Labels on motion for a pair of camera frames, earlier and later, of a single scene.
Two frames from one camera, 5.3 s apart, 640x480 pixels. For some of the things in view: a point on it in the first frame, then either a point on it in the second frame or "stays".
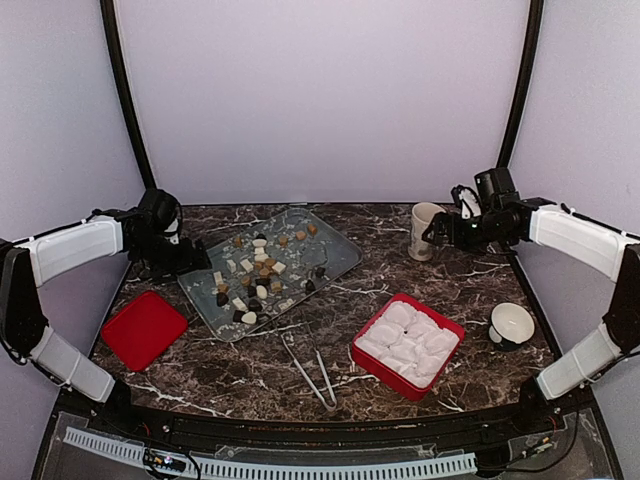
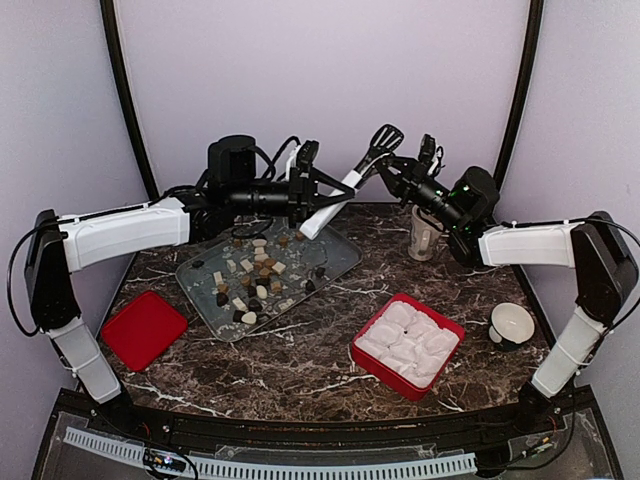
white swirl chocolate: (261, 291) stays
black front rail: (531, 417) stays
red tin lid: (144, 330) stays
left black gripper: (186, 264) to (307, 189)
